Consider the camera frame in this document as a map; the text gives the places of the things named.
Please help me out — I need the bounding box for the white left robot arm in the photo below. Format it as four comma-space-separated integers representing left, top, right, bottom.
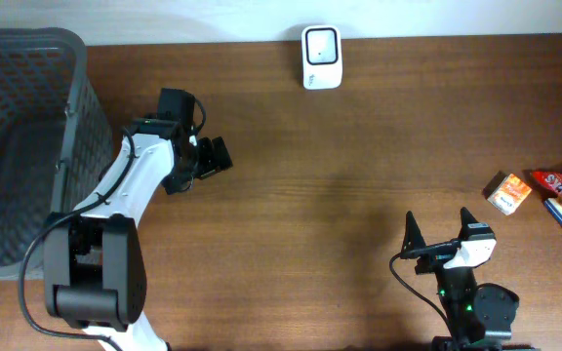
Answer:
38, 88, 232, 350

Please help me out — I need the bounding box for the white barcode scanner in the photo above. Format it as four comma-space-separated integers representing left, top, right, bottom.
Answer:
301, 25, 343, 90

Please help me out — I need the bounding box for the orange tissue pack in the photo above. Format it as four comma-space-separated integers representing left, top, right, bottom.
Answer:
483, 172, 532, 215

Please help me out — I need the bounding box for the grey plastic mesh basket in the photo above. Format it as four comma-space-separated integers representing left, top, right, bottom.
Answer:
0, 27, 114, 281

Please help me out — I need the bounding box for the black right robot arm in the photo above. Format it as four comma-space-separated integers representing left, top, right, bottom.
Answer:
391, 208, 519, 350

